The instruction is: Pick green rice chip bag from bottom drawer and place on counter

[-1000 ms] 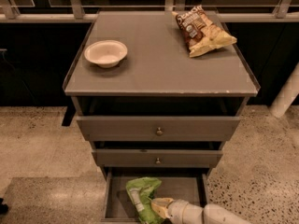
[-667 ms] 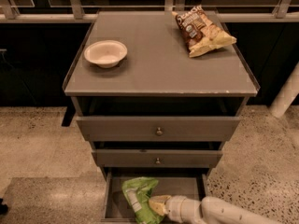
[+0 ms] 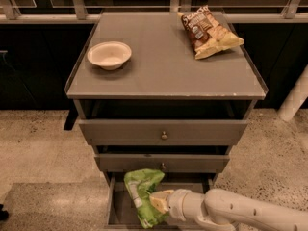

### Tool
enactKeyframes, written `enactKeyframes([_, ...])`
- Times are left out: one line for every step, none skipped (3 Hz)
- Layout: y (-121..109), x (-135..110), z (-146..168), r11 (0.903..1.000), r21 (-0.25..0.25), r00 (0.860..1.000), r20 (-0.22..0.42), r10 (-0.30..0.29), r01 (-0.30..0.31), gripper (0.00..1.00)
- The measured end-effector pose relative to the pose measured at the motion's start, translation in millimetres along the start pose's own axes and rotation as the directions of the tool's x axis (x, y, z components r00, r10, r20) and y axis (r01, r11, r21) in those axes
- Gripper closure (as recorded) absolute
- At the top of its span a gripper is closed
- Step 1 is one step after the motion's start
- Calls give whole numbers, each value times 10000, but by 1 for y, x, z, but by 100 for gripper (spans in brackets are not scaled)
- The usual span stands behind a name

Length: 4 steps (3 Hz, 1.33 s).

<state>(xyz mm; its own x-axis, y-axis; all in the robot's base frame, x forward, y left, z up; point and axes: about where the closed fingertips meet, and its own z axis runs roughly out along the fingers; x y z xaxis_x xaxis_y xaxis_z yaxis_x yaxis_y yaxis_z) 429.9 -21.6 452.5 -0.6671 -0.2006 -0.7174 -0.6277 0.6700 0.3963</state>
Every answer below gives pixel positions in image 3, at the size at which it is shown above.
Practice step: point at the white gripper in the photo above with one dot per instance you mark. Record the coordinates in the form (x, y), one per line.
(175, 202)

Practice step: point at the green rice chip bag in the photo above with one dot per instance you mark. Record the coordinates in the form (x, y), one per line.
(140, 184)

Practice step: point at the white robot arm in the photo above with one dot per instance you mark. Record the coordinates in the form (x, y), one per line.
(221, 210)

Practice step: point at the grey bottom drawer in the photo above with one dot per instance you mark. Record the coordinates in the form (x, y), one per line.
(122, 213)

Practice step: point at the grey drawer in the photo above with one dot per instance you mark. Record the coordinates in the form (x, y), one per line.
(148, 131)
(174, 162)
(122, 213)

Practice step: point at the brass top drawer knob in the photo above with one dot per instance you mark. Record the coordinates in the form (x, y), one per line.
(164, 135)

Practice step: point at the grey middle drawer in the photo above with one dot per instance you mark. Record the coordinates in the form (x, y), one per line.
(174, 162)

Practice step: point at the grey top drawer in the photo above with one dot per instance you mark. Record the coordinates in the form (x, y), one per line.
(148, 131)

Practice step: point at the grey drawer cabinet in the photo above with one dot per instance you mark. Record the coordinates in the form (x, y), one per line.
(163, 80)

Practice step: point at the brown yellow chip bag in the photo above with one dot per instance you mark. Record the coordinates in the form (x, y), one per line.
(207, 36)

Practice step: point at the white paper bowl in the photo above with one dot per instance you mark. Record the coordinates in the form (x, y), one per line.
(109, 55)

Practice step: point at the black object at floor edge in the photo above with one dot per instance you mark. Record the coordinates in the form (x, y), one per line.
(3, 213)

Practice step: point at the metal window railing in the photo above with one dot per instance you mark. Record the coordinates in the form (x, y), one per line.
(87, 11)

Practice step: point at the white cylindrical post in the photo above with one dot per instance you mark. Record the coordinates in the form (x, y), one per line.
(296, 97)

